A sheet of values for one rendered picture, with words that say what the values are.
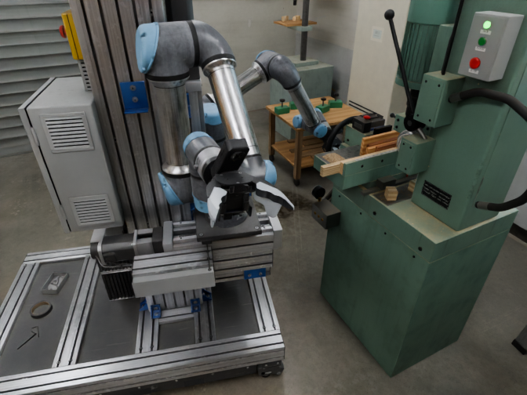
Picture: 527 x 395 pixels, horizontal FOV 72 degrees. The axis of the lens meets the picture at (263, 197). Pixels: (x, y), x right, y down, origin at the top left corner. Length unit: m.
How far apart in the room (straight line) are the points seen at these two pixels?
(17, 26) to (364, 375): 3.69
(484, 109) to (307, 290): 1.36
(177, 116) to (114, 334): 1.10
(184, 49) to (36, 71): 3.12
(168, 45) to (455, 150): 0.94
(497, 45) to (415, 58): 0.37
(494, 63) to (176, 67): 0.83
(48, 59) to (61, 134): 2.75
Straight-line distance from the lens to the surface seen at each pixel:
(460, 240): 1.47
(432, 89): 1.28
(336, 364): 1.92
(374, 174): 1.53
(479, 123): 1.29
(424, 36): 1.45
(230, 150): 0.66
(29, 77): 4.07
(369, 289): 1.75
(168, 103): 1.06
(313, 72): 3.77
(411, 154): 1.35
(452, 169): 1.38
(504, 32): 1.17
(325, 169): 1.40
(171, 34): 1.02
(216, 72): 1.02
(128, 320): 1.87
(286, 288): 2.18
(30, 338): 1.99
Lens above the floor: 1.60
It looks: 33 degrees down
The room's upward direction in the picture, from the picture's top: straight up
